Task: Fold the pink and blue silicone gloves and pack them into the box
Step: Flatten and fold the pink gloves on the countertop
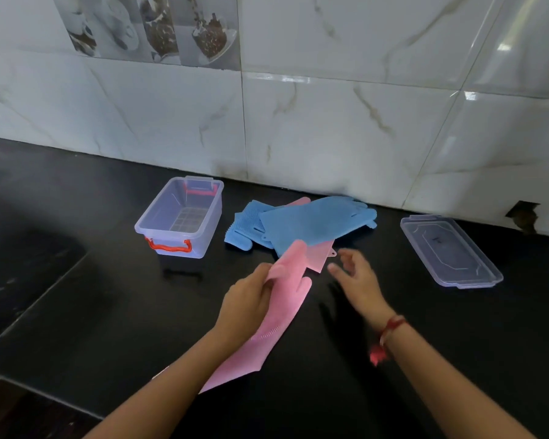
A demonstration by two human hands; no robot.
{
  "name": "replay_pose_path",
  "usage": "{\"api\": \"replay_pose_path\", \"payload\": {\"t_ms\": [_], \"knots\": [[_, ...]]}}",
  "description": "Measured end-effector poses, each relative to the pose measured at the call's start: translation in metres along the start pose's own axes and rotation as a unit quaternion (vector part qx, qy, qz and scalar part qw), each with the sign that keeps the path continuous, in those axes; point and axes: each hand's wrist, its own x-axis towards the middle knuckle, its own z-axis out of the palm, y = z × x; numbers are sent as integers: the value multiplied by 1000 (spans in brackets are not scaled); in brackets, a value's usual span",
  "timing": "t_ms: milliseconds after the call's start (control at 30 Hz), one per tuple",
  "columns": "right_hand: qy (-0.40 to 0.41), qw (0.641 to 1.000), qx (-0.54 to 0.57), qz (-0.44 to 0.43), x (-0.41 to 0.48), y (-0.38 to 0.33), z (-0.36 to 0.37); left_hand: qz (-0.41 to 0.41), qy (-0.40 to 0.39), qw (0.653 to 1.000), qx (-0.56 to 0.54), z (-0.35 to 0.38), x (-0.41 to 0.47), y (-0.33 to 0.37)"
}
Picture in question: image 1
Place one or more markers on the person's right hand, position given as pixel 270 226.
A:
pixel 363 292

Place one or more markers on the person's right forearm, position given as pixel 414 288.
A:
pixel 448 393

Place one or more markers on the dessert picture wall tile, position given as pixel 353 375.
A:
pixel 187 31

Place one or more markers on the pink rubber glove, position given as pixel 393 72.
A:
pixel 322 258
pixel 283 306

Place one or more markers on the person's left forearm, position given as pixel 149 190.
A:
pixel 164 397

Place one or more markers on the person's left hand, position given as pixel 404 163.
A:
pixel 244 306

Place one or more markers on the blue rubber glove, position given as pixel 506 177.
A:
pixel 244 224
pixel 315 221

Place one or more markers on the transparent plastic box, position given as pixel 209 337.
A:
pixel 187 221

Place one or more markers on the black sink basin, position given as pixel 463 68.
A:
pixel 18 269

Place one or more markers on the transparent plastic lid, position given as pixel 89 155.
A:
pixel 448 251

